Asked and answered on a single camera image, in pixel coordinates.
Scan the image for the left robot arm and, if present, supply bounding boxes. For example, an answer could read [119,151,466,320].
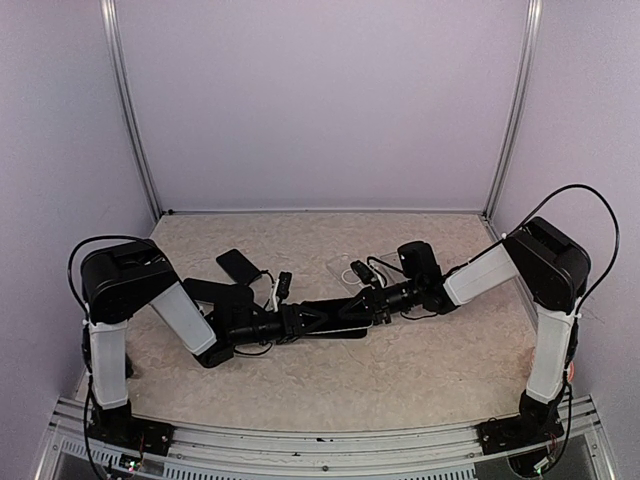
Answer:
[80,238,328,445]

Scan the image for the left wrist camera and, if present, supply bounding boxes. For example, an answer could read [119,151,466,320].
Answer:
[266,271,293,312]

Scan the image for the black phone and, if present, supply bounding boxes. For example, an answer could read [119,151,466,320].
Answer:
[182,278,254,305]
[216,249,262,286]
[287,298,373,339]

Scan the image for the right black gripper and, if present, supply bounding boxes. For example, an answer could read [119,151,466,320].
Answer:
[338,277,422,325]

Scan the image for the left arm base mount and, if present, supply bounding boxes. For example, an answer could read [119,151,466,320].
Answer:
[87,401,175,456]

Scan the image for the clear phone case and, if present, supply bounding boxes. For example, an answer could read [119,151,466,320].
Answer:
[326,254,393,295]

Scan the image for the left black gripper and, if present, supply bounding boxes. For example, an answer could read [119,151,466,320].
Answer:
[230,303,329,346]

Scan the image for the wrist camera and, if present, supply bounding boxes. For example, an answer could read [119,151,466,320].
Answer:
[350,260,387,288]
[266,271,293,312]

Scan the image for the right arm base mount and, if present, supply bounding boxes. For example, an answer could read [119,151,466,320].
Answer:
[475,390,564,455]

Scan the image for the red white patterned bowl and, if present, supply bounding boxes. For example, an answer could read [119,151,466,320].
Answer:
[566,362,575,383]

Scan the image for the front aluminium rail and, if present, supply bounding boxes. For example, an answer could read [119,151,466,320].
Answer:
[33,402,616,479]

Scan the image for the aluminium frame post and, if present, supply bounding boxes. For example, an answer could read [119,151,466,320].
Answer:
[483,0,543,222]
[100,0,163,221]

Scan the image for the left aluminium frame post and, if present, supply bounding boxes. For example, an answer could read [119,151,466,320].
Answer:
[100,0,163,221]

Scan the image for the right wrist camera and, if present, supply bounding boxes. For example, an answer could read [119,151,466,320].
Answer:
[350,260,387,288]

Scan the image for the right camera cable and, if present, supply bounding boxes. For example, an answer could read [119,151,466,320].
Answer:
[367,183,621,451]

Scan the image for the right aluminium frame post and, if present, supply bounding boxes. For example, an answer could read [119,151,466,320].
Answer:
[483,0,543,222]

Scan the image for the white translucent phone case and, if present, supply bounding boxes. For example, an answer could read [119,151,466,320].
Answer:
[380,252,403,273]

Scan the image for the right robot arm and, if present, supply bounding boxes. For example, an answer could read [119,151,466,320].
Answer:
[338,217,591,444]

